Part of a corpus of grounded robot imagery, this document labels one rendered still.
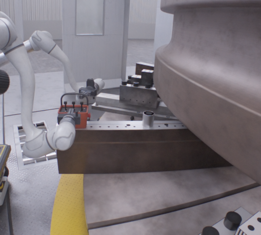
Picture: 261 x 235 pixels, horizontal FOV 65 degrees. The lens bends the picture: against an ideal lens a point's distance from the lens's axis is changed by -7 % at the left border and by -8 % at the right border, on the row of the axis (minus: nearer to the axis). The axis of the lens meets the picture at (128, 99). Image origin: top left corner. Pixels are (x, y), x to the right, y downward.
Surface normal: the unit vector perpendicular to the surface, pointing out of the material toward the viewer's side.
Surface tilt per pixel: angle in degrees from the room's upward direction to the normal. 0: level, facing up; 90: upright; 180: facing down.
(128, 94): 90
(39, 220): 0
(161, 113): 90
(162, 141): 90
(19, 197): 0
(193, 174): 0
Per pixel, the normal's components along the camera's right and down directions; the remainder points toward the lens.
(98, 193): 0.06, -0.94
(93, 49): 0.49, 0.33
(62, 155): 0.12, 0.36
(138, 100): -0.26, 0.33
